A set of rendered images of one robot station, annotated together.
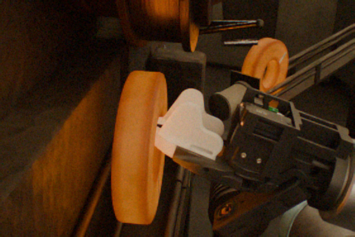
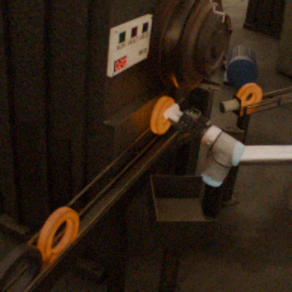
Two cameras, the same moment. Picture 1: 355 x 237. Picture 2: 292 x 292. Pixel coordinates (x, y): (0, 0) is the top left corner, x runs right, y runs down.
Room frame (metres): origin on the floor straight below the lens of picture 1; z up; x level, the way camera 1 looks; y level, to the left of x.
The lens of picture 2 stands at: (-1.05, -0.59, 1.73)
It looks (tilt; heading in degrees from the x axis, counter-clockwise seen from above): 28 degrees down; 19
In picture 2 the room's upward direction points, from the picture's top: 8 degrees clockwise
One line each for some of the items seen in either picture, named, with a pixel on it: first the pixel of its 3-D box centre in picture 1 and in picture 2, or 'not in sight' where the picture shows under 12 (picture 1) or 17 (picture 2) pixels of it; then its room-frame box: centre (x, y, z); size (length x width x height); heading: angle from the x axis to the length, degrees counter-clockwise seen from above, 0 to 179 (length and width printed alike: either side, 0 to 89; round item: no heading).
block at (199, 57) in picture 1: (172, 113); (200, 106); (0.94, 0.03, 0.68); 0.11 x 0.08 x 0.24; 87
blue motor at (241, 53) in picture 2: not in sight; (241, 65); (2.97, 0.31, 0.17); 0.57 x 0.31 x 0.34; 17
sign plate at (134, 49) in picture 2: not in sight; (130, 43); (0.37, 0.16, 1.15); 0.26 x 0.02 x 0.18; 177
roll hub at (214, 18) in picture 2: not in sight; (214, 43); (0.70, -0.07, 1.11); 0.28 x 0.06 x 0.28; 177
